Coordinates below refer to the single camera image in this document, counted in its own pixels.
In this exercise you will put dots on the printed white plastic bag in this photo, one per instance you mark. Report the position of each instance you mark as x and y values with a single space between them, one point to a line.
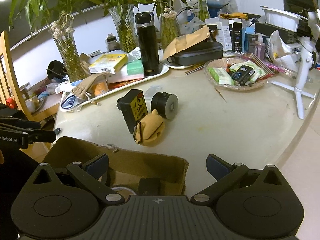
190 25

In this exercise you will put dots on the bamboo plant in glass vase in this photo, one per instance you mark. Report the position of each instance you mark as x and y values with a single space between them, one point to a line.
170 32
125 35
203 10

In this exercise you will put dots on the blue product box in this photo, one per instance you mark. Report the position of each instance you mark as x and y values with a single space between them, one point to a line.
250 40

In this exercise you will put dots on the black zip case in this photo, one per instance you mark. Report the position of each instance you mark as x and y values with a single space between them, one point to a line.
200 53

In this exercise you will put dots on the white tray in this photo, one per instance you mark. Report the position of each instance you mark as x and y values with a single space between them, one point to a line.
163 70

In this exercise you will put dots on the green tissue pack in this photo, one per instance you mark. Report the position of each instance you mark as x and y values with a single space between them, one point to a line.
135 68

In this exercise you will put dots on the white printed packet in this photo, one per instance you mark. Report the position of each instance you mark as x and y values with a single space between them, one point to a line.
135 53

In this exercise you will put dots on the round shallow basket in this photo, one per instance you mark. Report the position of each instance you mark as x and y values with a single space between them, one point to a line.
225 87

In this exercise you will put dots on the blue white packet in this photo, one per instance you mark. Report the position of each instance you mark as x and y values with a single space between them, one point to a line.
67 86

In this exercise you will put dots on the brown cardboard box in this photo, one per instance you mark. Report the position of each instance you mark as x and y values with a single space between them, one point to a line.
150 165

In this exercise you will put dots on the white takeaway container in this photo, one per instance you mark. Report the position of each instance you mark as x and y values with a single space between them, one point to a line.
282 18

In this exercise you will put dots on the white product box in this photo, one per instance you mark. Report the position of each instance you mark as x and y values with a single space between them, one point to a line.
225 37

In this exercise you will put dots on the white gimbal tripod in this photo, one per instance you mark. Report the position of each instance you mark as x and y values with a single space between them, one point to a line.
303 62

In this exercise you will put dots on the brown paper envelope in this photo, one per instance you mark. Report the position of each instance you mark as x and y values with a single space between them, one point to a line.
185 42

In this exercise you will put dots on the pink liquid bottle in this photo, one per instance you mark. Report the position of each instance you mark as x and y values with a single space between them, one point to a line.
260 50

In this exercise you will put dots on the black thermos bottle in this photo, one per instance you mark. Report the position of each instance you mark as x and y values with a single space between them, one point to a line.
147 50

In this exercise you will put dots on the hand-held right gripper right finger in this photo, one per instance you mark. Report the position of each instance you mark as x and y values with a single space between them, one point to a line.
216 166

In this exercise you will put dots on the brown paper bag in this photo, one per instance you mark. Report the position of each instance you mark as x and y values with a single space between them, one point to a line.
85 62

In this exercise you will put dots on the white plate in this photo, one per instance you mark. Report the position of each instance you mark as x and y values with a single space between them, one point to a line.
180 66

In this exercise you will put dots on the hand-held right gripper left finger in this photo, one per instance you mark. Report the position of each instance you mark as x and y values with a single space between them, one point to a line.
97 166

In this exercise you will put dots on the yellow white medicine box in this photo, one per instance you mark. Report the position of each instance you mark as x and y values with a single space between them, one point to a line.
107 62

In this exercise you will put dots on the clear bag blue outline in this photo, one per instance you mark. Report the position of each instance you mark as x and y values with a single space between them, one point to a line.
71 102

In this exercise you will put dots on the orange packet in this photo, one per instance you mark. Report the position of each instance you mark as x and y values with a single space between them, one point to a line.
101 88

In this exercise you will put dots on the black box yellow sticker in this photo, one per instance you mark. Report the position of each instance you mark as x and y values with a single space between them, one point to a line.
127 115

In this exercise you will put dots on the yellow envelope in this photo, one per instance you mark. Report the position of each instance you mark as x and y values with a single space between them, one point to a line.
233 16

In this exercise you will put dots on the small black box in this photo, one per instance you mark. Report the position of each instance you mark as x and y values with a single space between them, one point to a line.
150 186

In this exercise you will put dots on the red envelope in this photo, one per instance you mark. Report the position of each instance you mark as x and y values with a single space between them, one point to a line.
117 85

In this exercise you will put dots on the pink wrapped packet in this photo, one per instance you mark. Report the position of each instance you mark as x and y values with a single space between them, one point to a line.
275 68

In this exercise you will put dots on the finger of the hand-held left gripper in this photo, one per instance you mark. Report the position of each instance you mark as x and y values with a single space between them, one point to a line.
15 120
42 136

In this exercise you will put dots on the black product box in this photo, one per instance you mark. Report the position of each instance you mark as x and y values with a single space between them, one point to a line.
237 38

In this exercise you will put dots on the blue plastic container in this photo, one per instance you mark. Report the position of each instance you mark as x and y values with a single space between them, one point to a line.
215 10

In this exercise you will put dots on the black snack packet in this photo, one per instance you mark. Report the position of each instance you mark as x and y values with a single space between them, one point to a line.
242 76

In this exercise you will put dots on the white flat box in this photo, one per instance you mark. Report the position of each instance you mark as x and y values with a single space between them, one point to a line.
122 76

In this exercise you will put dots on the wooden chair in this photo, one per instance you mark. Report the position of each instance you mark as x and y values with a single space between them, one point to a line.
7 62

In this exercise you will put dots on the black cylindrical device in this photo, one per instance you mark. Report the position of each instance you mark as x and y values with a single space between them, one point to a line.
160 103

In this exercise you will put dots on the clear plastic box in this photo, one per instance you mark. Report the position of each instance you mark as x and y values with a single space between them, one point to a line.
152 90

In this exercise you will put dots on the black tape roll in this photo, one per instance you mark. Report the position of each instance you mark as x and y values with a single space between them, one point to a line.
115 188

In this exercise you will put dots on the black pouch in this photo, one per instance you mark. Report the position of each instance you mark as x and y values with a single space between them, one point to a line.
56 67

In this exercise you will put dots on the white green packet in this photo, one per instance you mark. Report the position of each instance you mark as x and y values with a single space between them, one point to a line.
258 73

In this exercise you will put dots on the green wipes pack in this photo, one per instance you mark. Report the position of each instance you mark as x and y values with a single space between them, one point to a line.
221 76

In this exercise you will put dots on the tan bear-shaped case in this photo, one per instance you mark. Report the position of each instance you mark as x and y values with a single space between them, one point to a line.
152 130

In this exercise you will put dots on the glass vase with dried flowers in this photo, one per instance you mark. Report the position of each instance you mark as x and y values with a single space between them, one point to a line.
70 57

